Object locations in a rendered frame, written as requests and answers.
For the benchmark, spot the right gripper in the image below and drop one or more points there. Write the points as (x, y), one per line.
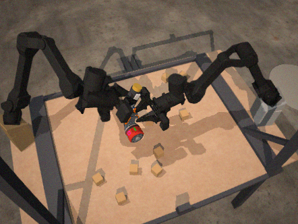
(158, 105)

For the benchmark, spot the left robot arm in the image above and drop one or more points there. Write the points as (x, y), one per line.
(28, 44)

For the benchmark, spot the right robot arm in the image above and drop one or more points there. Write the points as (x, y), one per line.
(197, 88)

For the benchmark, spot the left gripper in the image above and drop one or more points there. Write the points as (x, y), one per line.
(110, 98)

